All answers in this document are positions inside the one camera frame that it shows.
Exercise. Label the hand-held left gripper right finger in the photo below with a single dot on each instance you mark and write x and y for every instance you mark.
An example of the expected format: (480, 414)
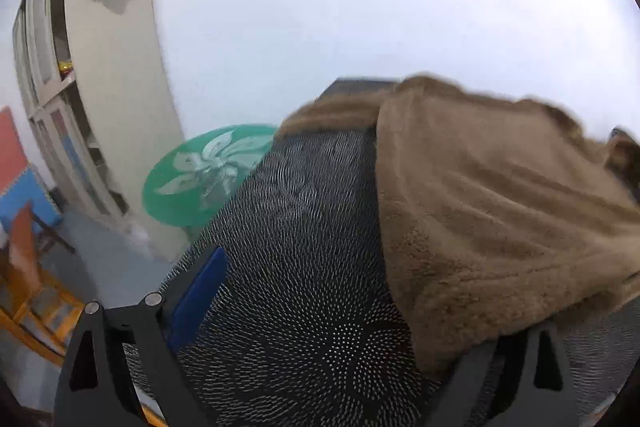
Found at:
(477, 389)

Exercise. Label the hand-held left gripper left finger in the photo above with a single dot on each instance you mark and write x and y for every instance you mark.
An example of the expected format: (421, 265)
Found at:
(197, 297)

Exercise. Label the brown fleece garment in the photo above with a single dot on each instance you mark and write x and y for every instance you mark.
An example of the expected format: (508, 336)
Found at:
(490, 197)

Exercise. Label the black dotted tablecloth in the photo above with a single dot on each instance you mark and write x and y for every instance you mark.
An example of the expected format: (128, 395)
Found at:
(310, 282)

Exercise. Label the orange wooden chair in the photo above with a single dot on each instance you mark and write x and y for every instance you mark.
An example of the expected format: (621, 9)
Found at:
(30, 287)

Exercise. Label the red and blue foam mat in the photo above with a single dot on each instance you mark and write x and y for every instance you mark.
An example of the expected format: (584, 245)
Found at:
(17, 167)

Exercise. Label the glass door cabinet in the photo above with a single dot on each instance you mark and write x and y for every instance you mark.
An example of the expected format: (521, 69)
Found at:
(60, 107)

